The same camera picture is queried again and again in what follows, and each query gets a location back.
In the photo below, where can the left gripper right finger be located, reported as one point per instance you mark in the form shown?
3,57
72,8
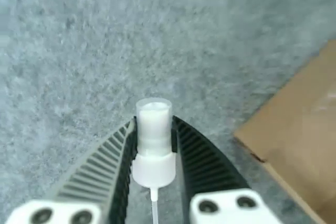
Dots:
207,166

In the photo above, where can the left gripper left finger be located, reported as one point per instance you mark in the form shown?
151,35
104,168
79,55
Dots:
99,166

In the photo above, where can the white spray top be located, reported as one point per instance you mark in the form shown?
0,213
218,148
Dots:
153,140

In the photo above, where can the cardboard box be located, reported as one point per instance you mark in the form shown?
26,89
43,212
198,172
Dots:
296,140

